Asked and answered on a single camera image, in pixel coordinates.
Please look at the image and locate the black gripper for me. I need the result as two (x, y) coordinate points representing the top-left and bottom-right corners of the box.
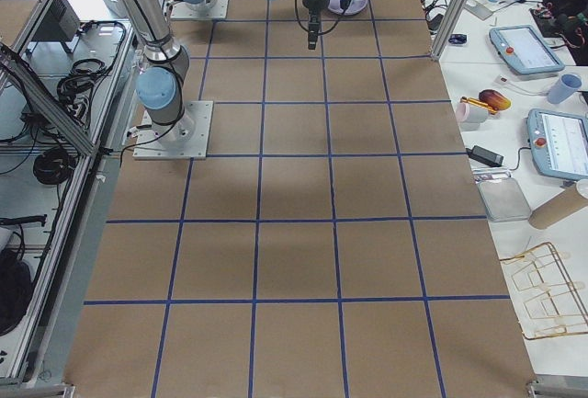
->
(302, 0), (330, 51)

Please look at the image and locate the lilac plate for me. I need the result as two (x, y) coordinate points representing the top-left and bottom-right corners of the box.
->
(328, 0), (368, 17)

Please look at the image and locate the pink paper cup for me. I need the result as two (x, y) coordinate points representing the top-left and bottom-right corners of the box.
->
(455, 102), (489, 124)

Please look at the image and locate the blue plastic cup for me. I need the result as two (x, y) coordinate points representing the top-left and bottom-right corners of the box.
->
(547, 74), (582, 104)

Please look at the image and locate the small blue black box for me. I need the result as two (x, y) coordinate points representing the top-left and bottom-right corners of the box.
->
(448, 33), (468, 46)

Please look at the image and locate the gold metal cylinder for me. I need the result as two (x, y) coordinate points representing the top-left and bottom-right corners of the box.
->
(460, 97), (498, 115)

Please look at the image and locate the red yellow fruit toy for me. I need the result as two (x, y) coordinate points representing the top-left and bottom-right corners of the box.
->
(479, 89), (512, 111)

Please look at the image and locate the teach pendant far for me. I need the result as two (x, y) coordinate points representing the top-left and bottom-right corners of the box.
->
(489, 25), (565, 75)

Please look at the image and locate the teach pendant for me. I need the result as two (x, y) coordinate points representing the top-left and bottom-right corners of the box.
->
(489, 25), (565, 75)
(526, 108), (587, 181)

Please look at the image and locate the black adapter on desk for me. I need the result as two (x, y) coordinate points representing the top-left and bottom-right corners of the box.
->
(466, 145), (503, 167)

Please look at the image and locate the silver metal tin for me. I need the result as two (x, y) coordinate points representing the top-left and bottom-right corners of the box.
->
(472, 167), (531, 222)

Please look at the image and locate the teach pendant near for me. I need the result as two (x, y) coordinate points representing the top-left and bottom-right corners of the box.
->
(526, 108), (587, 181)

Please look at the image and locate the cardboard tube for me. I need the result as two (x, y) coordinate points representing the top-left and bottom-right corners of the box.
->
(528, 179), (587, 230)

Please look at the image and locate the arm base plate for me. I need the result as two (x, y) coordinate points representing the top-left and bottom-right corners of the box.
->
(132, 101), (214, 160)
(169, 0), (229, 21)

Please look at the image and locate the aluminium frame post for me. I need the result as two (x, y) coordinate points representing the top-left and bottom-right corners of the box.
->
(431, 0), (467, 61)

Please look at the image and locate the gold wire rack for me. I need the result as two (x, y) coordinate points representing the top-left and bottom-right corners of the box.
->
(500, 242), (587, 341)

